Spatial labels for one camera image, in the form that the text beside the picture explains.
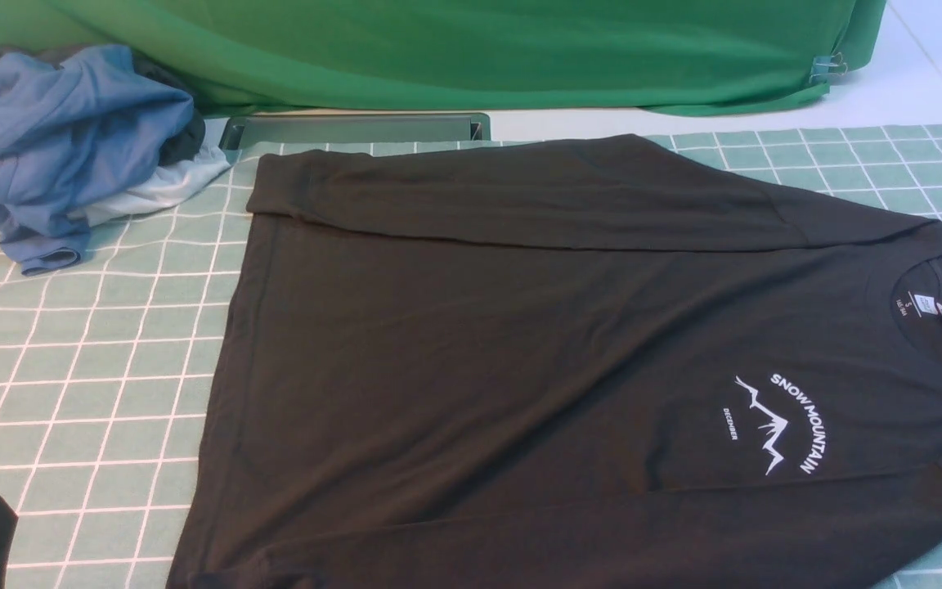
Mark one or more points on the dark gray long-sleeve top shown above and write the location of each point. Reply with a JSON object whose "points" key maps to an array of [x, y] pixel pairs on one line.
{"points": [[590, 363]]}

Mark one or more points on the blue crumpled garment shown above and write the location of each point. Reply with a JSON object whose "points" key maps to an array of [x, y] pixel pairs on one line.
{"points": [[70, 138]]}

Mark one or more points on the white crumpled garment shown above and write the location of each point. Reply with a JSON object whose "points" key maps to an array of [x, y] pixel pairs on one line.
{"points": [[167, 187]]}

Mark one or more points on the green backdrop cloth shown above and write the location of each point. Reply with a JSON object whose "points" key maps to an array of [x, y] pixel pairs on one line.
{"points": [[685, 58]]}

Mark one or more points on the metal binder clip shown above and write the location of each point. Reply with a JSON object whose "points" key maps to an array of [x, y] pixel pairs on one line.
{"points": [[826, 68]]}

